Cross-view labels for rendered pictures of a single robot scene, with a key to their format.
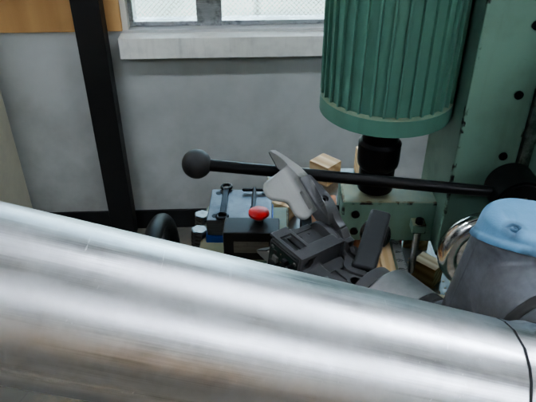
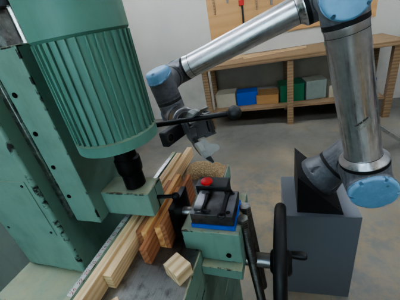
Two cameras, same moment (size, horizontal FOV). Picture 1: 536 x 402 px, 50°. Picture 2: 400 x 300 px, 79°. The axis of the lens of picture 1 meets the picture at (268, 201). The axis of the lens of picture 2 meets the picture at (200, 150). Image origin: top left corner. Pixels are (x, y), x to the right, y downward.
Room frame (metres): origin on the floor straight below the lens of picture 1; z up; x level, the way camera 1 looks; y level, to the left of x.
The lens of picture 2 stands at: (1.15, 0.18, 1.37)
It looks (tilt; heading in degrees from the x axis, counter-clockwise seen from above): 27 degrees down; 200
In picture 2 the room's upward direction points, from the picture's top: 11 degrees counter-clockwise
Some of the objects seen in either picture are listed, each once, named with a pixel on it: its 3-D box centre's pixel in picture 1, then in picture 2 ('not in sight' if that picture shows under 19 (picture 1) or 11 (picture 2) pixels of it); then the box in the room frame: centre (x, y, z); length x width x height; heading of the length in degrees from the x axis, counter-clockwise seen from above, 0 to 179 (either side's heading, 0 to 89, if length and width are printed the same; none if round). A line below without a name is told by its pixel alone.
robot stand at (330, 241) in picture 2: not in sight; (313, 234); (0.14, 0.35, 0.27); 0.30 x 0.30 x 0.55; 3
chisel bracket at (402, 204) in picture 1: (384, 214); (134, 197); (0.72, -0.18, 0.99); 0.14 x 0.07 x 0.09; 89
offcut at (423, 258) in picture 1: (427, 269); not in sight; (0.79, -0.28, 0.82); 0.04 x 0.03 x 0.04; 46
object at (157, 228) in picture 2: not in sight; (172, 215); (0.72, -0.09, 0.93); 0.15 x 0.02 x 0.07; 179
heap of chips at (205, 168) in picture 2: not in sight; (203, 167); (0.47, -0.06, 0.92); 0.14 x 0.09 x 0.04; 89
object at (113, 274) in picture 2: not in sight; (162, 196); (0.63, -0.16, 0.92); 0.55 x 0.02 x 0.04; 179
